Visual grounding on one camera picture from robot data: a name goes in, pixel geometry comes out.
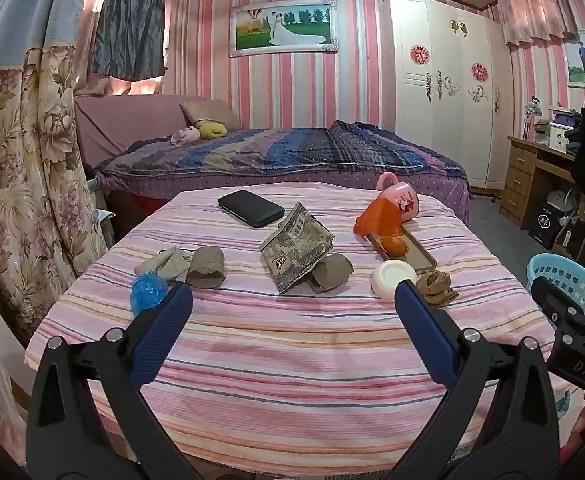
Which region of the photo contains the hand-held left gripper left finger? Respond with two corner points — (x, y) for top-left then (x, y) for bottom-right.
(25, 281), (208, 480)

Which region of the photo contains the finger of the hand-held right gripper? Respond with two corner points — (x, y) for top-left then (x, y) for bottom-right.
(531, 276), (585, 325)

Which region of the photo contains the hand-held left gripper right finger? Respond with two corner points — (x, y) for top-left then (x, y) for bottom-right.
(393, 280), (560, 480)

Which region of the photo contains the light blue plastic basket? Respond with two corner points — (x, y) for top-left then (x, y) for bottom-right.
(525, 253), (585, 331)

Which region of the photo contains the blue plastic wrapper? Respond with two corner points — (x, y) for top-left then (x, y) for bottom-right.
(130, 270), (169, 318)

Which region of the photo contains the brown paper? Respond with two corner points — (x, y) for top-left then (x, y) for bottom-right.
(415, 270), (459, 307)

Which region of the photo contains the white round lid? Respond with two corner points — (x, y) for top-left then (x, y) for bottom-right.
(371, 259), (418, 302)

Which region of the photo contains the grey paper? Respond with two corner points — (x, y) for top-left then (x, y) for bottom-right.
(133, 246), (193, 281)

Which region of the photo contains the brown cardboard tube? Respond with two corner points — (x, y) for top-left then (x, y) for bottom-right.
(186, 246), (226, 289)
(305, 253), (354, 293)

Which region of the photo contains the large orange peel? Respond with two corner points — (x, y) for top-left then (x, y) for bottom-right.
(379, 235), (408, 257)

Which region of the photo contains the orange plastic bag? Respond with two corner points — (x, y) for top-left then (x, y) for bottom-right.
(353, 196), (404, 237)

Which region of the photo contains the printed snack packet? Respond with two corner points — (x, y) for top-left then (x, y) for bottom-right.
(259, 202), (335, 295)

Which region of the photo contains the black box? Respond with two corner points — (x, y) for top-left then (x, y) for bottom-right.
(528, 200), (568, 251)

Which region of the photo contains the white fan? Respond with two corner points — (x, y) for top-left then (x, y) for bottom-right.
(545, 189), (580, 221)

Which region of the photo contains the beige phone case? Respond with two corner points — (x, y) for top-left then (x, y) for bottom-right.
(365, 225), (438, 275)

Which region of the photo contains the wooden desk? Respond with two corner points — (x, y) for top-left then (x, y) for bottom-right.
(499, 135), (585, 231)

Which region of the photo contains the pink striped tablecloth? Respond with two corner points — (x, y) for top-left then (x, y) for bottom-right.
(25, 182), (573, 476)

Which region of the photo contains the pink pig mug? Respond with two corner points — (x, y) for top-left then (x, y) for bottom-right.
(375, 171), (420, 223)

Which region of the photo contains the white storage box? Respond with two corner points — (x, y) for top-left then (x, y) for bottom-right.
(547, 120), (573, 153)

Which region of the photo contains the black zip case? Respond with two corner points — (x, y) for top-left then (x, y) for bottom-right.
(217, 190), (286, 228)

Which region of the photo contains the desk lamp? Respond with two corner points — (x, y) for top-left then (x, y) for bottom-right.
(522, 97), (543, 140)

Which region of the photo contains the pink plush toy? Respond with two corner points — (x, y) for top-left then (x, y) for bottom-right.
(170, 126), (200, 147)

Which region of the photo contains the small framed photo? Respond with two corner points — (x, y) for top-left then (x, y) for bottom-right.
(565, 30), (585, 88)

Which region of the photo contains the white wardrobe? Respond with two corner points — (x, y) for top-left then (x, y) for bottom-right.
(378, 0), (515, 191)

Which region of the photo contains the yellow plush toy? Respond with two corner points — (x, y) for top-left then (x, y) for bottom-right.
(196, 120), (227, 141)

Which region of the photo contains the purple bed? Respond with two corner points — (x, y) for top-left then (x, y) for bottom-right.
(75, 94), (473, 241)

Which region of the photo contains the striped purple quilt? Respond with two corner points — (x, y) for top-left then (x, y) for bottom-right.
(95, 120), (468, 183)

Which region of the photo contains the floral and blue curtain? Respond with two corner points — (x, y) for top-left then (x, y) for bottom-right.
(0, 0), (110, 348)

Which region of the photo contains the beige pillow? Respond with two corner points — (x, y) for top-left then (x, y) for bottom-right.
(180, 100), (240, 131)

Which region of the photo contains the pink curtain valance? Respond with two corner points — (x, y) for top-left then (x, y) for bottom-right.
(495, 0), (580, 46)

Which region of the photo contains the dark grey hanging cloth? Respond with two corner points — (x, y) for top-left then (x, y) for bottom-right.
(88, 0), (167, 82)

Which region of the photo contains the large framed wedding photo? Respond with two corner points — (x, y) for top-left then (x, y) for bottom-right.
(229, 0), (340, 58)

